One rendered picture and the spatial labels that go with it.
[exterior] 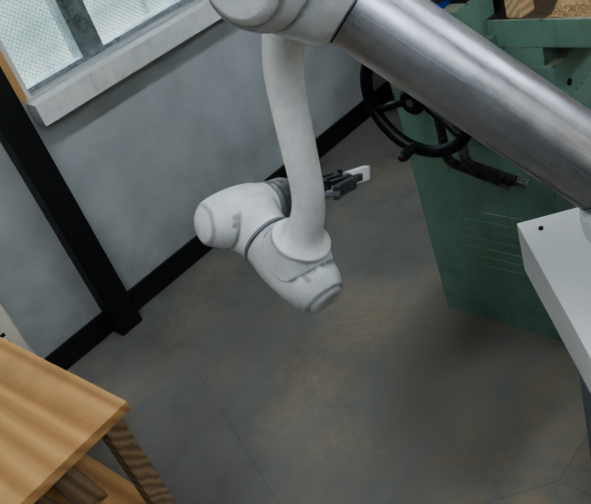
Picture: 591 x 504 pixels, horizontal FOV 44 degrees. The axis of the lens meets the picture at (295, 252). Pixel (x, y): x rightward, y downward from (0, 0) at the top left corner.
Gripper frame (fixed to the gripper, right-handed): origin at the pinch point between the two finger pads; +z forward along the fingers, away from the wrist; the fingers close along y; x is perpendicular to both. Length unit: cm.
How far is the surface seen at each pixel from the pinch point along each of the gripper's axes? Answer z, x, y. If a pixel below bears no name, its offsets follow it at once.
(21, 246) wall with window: -23, 33, 125
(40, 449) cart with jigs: -67, 44, 27
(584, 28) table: 27, -27, -35
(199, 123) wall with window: 53, 7, 125
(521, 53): 29.0, -22.1, -21.2
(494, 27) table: 27.1, -27.5, -15.9
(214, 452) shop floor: -14, 81, 45
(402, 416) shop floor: 18, 69, 4
